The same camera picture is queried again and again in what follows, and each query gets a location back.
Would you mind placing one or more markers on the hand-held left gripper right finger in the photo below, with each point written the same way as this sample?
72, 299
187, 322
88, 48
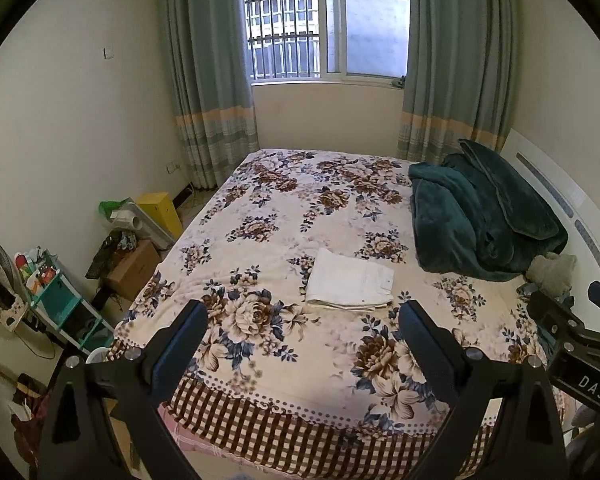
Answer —
430, 360

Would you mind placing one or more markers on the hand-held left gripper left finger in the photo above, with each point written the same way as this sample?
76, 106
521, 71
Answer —
180, 355

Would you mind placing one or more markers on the white pants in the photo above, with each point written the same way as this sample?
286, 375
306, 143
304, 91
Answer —
350, 280

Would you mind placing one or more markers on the dark clothes pile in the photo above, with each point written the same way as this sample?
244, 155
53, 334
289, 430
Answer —
525, 289

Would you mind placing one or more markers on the grey-green crumpled cloth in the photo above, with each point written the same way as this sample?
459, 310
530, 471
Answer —
552, 272

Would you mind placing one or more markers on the white bucket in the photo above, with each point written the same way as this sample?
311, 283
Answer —
99, 356

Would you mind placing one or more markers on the cardboard box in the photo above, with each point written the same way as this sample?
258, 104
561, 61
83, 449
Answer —
130, 270

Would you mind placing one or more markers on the grey board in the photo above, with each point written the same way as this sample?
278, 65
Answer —
156, 234

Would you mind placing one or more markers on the black flat object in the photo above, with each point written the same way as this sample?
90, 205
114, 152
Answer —
100, 260

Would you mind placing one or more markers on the white headboard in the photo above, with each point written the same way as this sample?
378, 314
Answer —
555, 175

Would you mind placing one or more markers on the dark green plush blanket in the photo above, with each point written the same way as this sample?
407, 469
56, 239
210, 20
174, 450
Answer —
460, 220

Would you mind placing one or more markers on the teal shelf rack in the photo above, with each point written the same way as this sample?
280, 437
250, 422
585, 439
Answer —
55, 292

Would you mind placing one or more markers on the white pipe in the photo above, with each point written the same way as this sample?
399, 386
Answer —
130, 221

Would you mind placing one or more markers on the yellow box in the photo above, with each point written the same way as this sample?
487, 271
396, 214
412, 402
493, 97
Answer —
157, 207

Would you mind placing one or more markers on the green plastic bag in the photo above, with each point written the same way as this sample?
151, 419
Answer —
109, 206

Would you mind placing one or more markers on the dark red cloth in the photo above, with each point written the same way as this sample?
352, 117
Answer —
27, 425

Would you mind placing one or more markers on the bed with floral sheet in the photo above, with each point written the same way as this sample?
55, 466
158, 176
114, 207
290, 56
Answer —
290, 210

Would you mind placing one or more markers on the green striped curtain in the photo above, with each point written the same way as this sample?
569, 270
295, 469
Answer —
455, 60
205, 60

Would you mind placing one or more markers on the barred window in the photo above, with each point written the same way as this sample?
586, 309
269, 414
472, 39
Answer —
370, 25

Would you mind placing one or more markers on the wall socket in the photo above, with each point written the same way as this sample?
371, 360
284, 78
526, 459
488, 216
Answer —
173, 166

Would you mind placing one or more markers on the wall switch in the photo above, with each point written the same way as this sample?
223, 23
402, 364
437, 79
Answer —
109, 52

